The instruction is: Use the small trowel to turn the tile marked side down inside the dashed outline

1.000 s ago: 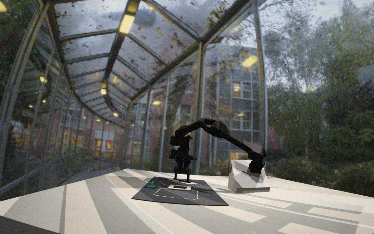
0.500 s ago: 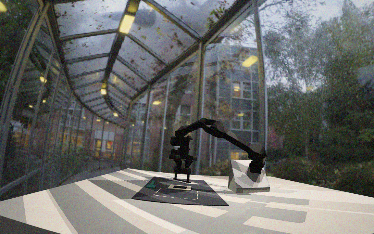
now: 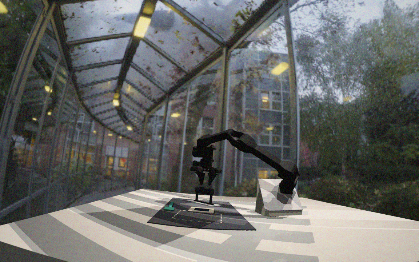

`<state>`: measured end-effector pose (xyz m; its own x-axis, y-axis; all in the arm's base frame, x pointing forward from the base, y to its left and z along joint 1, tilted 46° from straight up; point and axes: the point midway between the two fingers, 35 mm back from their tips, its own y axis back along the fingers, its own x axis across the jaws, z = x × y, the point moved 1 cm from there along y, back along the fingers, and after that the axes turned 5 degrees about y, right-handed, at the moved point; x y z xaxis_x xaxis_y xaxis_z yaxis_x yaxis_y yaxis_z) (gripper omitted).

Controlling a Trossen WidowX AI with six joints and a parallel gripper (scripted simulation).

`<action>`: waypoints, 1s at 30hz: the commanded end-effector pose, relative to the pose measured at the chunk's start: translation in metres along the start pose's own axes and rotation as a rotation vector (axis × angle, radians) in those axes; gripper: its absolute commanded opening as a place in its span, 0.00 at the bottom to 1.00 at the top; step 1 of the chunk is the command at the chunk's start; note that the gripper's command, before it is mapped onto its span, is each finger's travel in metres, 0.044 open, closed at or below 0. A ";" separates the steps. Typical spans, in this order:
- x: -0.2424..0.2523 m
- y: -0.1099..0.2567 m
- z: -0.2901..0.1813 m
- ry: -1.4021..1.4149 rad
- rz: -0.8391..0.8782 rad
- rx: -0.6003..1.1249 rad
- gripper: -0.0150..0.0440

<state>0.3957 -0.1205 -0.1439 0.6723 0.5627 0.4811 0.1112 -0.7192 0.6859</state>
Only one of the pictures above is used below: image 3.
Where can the dark grey mat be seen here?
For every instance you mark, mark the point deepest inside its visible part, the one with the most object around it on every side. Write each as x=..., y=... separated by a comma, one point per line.
x=231, y=219

